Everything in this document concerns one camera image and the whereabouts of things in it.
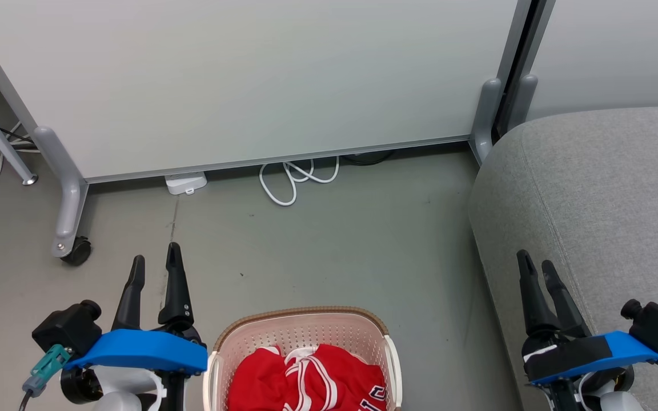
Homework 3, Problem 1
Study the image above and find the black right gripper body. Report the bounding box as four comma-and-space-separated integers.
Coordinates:
522, 328, 636, 411

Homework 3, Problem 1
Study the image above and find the large white partition panel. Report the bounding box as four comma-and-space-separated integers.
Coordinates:
0, 0, 535, 184

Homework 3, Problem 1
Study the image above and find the black cable under partition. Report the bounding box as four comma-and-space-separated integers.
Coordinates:
340, 150, 398, 167

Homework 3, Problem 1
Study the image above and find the small white power adapter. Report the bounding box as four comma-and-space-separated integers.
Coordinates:
164, 171, 208, 196

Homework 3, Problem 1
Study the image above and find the black caster wheel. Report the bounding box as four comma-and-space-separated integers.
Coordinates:
61, 236, 93, 267

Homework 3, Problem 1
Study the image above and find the grey fabric sofa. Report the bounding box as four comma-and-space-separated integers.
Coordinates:
468, 106, 658, 411

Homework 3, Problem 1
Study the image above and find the grey partition leg with caster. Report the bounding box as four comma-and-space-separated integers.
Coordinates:
33, 127, 90, 259

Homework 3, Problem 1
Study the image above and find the beige plastic laundry basket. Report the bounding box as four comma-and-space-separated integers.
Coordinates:
203, 307, 403, 411

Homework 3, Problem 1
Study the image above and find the teal left camera cable plug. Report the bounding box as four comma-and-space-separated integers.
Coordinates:
19, 344, 73, 411

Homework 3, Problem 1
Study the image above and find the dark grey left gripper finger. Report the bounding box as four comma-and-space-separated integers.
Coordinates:
158, 242, 195, 331
111, 255, 147, 332

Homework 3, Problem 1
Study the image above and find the narrow white partition panel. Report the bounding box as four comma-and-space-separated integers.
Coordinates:
526, 0, 658, 122

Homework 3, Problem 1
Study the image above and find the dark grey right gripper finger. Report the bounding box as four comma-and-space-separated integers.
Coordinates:
516, 249, 561, 337
541, 260, 592, 339

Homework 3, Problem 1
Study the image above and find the short grey partition leg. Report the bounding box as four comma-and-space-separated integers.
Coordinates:
470, 78, 503, 166
506, 74, 538, 133

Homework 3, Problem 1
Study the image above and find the red and white jersey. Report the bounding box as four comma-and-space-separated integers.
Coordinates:
226, 344, 388, 411

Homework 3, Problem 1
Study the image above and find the looped white cable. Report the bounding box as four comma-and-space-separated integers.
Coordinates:
258, 155, 341, 207

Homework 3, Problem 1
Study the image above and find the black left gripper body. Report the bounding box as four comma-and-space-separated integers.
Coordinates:
155, 324, 210, 411

